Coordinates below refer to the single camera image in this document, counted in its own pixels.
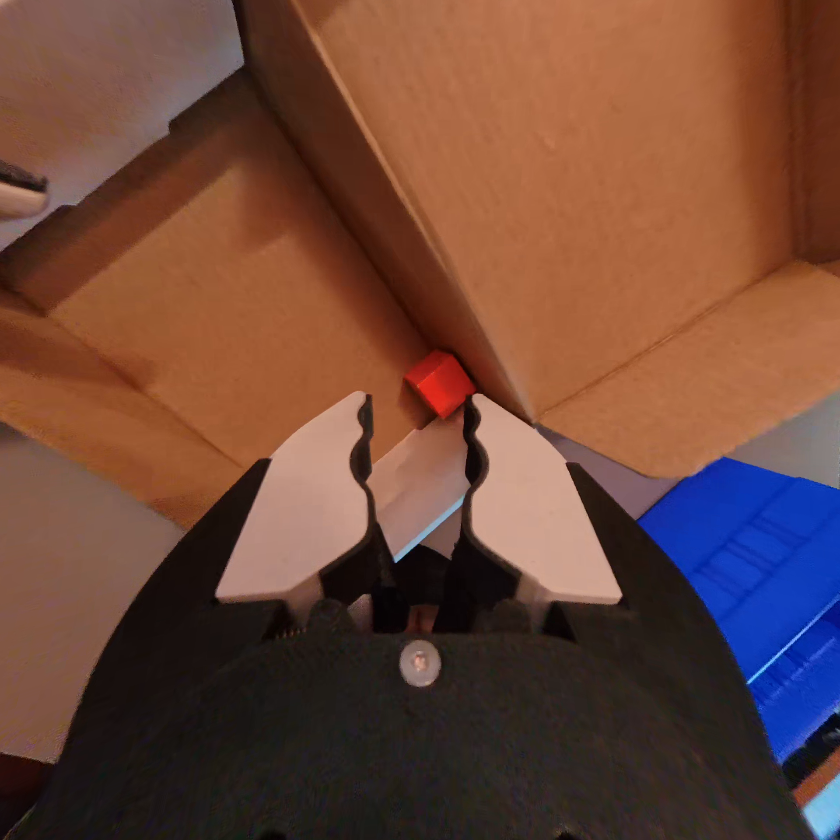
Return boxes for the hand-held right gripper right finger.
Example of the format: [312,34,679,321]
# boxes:
[461,392,623,627]

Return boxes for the white cardboard mailer box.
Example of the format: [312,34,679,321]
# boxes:
[0,0,840,564]

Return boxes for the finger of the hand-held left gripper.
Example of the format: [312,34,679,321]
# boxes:
[0,159,51,221]

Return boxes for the blue plastic bin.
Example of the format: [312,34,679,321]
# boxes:
[635,457,840,788]

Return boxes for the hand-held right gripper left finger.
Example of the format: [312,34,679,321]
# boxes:
[215,390,385,627]

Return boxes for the grey desk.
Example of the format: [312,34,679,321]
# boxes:
[0,0,840,765]

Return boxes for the red cube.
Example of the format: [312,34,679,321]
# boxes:
[403,349,477,421]

